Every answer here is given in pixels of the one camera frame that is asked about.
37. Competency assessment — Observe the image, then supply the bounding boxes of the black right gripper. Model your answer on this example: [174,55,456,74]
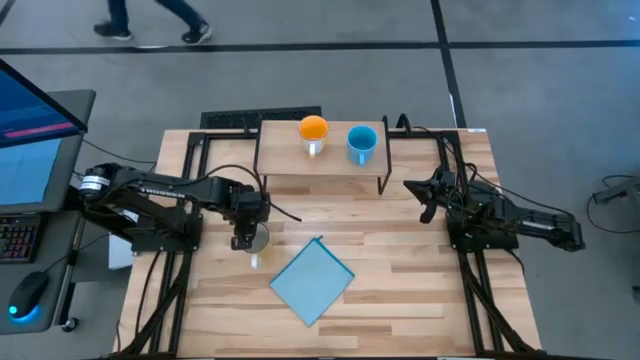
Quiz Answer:
[403,169,459,225]

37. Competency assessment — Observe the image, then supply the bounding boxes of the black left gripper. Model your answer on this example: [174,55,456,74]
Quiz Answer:
[230,189,272,252]

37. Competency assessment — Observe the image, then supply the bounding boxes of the large yellow mug white handle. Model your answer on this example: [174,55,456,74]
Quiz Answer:
[243,222,277,270]

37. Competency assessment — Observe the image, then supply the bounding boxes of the light blue mug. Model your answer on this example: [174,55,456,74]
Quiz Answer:
[346,124,379,167]

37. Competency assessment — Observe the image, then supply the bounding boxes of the yellow white striped mug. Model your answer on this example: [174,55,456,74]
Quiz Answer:
[298,115,330,159]

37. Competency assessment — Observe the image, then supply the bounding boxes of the teal folded microfibre cloth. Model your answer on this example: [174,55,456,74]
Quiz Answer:
[269,235,356,328]

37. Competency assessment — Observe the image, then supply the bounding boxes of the small white box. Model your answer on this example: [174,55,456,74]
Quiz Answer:
[108,232,135,271]

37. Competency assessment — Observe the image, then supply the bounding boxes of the black ribbed floor mat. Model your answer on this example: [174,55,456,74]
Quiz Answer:
[199,105,323,131]

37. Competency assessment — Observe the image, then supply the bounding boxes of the grey computer cart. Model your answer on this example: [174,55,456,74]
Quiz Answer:
[0,89,97,335]

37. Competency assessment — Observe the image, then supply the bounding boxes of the grey floor stand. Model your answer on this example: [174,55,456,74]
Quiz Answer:
[592,174,640,206]

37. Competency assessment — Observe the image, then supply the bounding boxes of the black mouse blue light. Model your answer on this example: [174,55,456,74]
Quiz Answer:
[6,270,50,321]

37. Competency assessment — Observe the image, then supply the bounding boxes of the black backlit keyboard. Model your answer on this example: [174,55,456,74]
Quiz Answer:
[0,213,42,265]

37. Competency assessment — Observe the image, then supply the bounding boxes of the flat blue screen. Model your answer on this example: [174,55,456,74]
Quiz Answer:
[0,137,65,207]

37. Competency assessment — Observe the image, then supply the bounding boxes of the tilted monitor blue screen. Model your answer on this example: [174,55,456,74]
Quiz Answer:
[0,58,90,150]

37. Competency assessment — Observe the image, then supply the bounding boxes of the person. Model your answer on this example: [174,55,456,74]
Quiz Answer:
[92,0,214,46]

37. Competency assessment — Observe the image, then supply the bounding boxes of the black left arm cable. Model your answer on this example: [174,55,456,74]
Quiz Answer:
[202,163,304,224]

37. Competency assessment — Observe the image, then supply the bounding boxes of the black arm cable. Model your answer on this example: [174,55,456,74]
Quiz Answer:
[202,163,304,224]
[464,160,577,221]

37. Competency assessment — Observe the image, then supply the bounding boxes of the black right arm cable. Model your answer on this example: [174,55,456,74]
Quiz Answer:
[464,160,577,221]

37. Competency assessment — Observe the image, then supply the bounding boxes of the wooden shelf black metal frame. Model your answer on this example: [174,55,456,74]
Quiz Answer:
[253,115,393,196]

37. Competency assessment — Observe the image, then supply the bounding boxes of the black aluminium table frame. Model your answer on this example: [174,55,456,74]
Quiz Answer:
[113,127,544,359]

